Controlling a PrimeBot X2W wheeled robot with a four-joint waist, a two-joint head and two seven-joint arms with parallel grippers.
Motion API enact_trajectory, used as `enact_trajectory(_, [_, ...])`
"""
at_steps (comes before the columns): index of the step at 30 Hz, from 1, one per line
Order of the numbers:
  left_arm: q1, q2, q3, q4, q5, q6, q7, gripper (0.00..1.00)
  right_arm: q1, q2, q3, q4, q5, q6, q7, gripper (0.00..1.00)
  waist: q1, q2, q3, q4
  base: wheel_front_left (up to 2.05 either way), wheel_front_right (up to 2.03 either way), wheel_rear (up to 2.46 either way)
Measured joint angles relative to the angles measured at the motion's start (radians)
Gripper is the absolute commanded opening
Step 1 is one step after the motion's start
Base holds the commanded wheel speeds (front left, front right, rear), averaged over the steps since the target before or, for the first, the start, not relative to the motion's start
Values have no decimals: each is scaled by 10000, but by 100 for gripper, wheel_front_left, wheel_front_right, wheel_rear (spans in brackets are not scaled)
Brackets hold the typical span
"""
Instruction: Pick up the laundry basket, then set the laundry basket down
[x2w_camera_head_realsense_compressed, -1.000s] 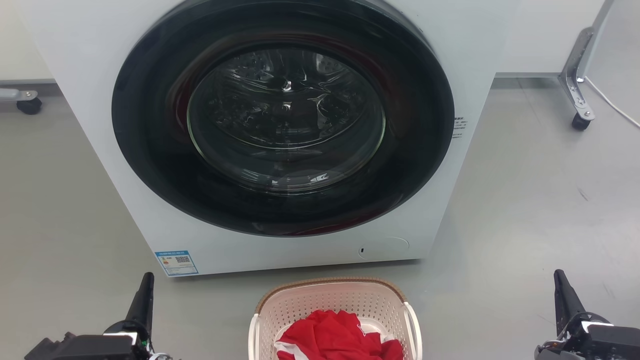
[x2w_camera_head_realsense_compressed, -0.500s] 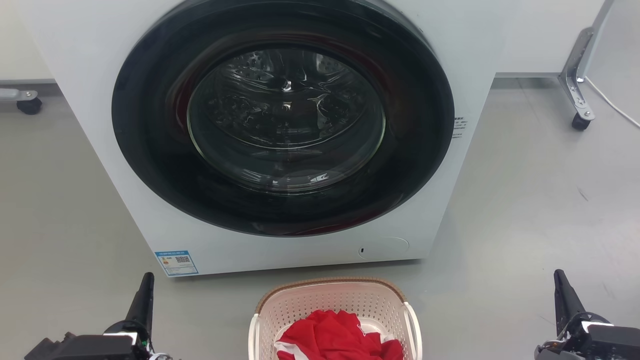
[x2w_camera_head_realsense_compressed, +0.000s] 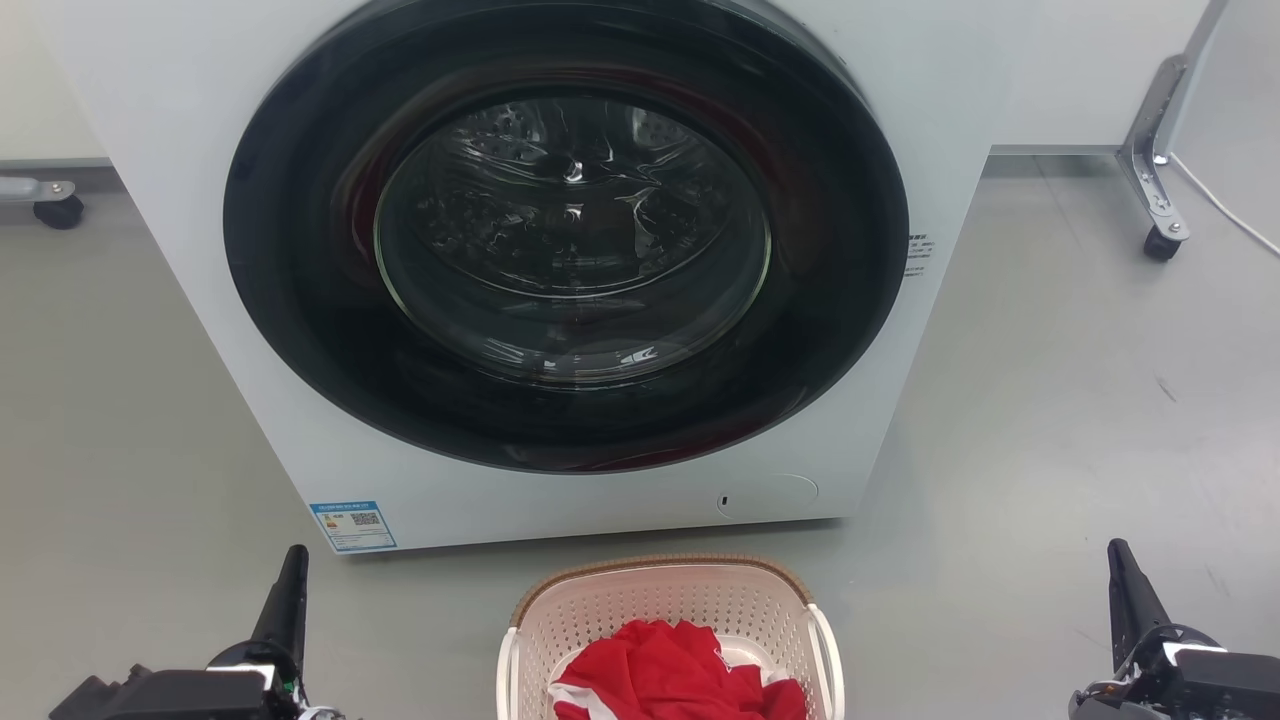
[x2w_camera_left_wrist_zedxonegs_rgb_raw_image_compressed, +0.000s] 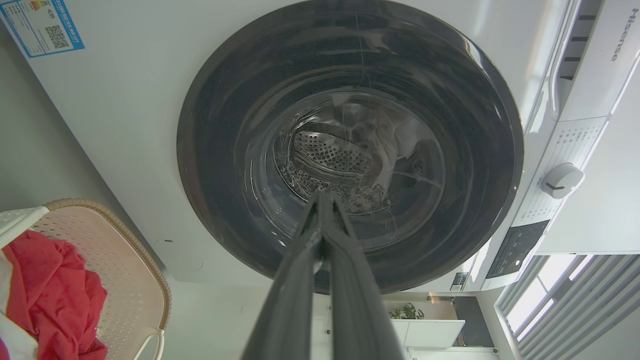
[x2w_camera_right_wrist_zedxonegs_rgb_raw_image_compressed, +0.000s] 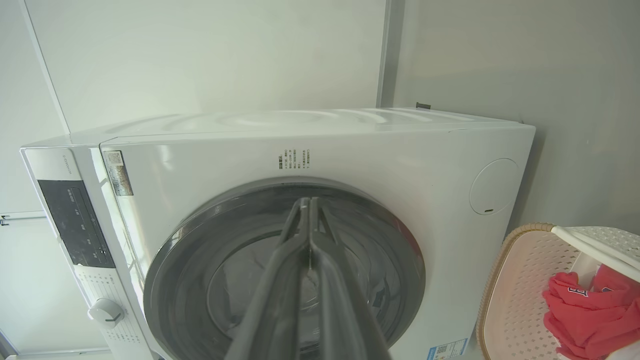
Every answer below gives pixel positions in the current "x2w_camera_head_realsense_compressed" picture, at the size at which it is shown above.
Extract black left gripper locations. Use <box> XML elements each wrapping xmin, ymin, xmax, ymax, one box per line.
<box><xmin>50</xmin><ymin>545</ymin><xmax>309</xmax><ymax>720</ymax></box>

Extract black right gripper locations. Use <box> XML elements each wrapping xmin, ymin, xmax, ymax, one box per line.
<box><xmin>1070</xmin><ymin>539</ymin><xmax>1280</xmax><ymax>720</ymax></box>

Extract white perforated plastic laundry basket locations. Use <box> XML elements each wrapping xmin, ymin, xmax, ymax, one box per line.
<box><xmin>495</xmin><ymin>555</ymin><xmax>846</xmax><ymax>720</ymax></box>

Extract blue energy label sticker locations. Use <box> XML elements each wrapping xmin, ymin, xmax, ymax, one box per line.
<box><xmin>309</xmin><ymin>500</ymin><xmax>398</xmax><ymax>554</ymax></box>

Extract black round washer door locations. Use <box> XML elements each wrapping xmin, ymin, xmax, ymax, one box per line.
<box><xmin>222</xmin><ymin>0</ymin><xmax>911</xmax><ymax>475</ymax></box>

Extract round white filter cover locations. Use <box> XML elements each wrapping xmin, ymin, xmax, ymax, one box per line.
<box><xmin>716</xmin><ymin>473</ymin><xmax>821</xmax><ymax>519</ymax></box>

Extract red garment with white trim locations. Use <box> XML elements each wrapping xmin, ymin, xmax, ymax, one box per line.
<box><xmin>548</xmin><ymin>620</ymin><xmax>809</xmax><ymax>720</ymax></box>

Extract white front-load washing machine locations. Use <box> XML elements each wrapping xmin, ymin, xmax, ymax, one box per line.
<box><xmin>35</xmin><ymin>0</ymin><xmax>1041</xmax><ymax>554</ymax></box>

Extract flat metal foot bar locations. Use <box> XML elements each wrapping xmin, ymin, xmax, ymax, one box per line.
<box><xmin>0</xmin><ymin>178</ymin><xmax>76</xmax><ymax>204</ymax></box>

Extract white power cable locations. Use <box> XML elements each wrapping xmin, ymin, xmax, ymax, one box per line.
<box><xmin>1170</xmin><ymin>155</ymin><xmax>1280</xmax><ymax>258</ymax></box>

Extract tall metal foot bracket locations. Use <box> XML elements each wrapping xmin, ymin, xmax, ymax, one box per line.
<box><xmin>1117</xmin><ymin>55</ymin><xmax>1191</xmax><ymax>245</ymax></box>

